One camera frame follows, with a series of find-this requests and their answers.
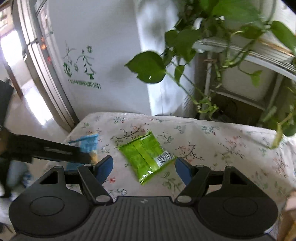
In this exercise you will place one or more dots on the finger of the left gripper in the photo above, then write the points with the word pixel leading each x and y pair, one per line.
pixel 25 148

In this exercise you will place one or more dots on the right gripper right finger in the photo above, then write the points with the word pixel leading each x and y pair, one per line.
pixel 195 180

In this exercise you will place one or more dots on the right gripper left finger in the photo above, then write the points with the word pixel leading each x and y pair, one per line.
pixel 92 178

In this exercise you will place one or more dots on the light blue cookie pack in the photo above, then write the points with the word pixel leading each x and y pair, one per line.
pixel 87 144

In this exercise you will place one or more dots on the green snack pack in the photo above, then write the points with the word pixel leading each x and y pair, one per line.
pixel 146 156

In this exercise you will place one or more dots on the cardboard milk box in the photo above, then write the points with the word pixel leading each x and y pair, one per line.
pixel 286 229

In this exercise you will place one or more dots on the floral tablecloth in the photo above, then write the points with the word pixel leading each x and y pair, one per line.
pixel 199 142

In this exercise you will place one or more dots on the white refrigerator with logo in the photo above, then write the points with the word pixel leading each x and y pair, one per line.
pixel 77 51

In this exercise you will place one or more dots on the white square planter pot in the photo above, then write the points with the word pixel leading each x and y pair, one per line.
pixel 248 80

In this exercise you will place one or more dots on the white plant stand shelf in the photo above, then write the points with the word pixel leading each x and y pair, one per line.
pixel 234 108

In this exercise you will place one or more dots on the pothos plant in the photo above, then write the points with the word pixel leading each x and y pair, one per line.
pixel 241 23

